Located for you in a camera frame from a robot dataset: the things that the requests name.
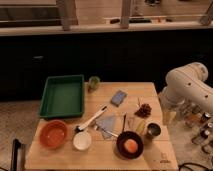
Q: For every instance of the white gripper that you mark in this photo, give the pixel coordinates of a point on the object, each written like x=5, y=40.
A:
x=169, y=109

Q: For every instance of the blue sponge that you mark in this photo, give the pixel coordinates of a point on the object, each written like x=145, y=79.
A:
x=118, y=98

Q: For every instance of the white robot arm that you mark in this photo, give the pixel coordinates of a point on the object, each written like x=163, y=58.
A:
x=186, y=91

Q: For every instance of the metal cup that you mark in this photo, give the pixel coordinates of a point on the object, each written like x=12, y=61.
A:
x=153, y=130

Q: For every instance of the green paper cup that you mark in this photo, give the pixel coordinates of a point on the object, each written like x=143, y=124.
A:
x=93, y=82

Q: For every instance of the yellow banana piece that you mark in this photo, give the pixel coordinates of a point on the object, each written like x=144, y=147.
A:
x=141, y=127

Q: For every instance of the orange ball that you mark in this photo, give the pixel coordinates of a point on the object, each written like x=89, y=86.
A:
x=131, y=146

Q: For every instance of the black frying pan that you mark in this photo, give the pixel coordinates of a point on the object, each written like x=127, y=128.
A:
x=125, y=135

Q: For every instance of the grey blue cloth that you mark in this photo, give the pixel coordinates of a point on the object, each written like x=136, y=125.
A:
x=105, y=125

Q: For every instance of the white small bowl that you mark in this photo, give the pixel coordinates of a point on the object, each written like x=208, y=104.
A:
x=82, y=140

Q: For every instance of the green plastic tray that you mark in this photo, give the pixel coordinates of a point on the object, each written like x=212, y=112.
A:
x=63, y=97

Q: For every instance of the orange bowl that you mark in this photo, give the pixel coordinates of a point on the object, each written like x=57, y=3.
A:
x=53, y=134

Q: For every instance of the black chair frame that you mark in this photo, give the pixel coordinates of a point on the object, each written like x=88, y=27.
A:
x=18, y=156

